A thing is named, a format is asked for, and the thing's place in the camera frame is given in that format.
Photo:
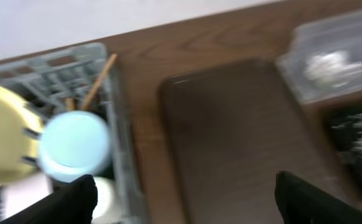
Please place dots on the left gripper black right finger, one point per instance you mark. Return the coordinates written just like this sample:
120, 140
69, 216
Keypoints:
302, 203

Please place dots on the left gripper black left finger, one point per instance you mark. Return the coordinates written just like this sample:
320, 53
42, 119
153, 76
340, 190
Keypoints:
72, 204

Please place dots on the white cup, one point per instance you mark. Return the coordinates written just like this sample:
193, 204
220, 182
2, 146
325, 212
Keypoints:
107, 209

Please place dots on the pink bowl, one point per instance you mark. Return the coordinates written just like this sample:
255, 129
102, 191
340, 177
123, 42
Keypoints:
21, 194

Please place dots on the light blue bowl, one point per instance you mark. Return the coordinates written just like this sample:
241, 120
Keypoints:
73, 144

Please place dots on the yellow plate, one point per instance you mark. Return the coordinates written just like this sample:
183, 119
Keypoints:
13, 143

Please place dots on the wooden chopstick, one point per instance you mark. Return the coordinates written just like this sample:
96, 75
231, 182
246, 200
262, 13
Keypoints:
98, 82
69, 103

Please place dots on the white napkin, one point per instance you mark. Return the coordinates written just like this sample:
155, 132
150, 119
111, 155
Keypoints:
334, 68

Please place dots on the black waste tray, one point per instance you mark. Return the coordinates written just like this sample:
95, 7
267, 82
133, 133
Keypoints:
330, 117

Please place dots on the brown serving tray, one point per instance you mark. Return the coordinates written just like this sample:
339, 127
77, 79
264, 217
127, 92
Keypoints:
230, 129

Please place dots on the grey dish rack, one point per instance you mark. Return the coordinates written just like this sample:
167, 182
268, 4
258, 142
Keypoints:
46, 80

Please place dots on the clear plastic bin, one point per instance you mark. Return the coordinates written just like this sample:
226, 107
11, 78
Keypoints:
339, 33

